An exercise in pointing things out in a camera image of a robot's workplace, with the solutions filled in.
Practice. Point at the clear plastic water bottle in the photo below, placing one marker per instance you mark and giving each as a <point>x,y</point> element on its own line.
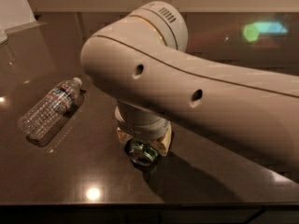
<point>38,121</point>

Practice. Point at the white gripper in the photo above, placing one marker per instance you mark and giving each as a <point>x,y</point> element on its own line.
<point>144,132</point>

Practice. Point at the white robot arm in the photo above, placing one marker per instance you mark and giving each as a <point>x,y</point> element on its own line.
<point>141,61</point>

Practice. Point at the green soda can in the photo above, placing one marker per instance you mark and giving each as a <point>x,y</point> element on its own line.
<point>142,153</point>

